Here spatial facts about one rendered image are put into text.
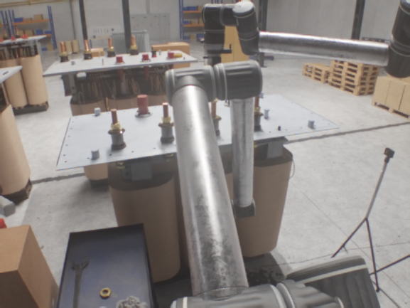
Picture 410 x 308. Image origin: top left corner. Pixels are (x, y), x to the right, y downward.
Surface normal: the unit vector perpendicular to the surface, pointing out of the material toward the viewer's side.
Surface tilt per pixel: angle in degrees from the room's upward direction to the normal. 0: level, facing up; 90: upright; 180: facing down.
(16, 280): 90
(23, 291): 90
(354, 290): 30
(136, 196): 90
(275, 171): 90
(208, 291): 37
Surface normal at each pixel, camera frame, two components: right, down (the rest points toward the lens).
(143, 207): 0.32, 0.44
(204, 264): -0.52, -0.47
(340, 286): -0.21, -0.49
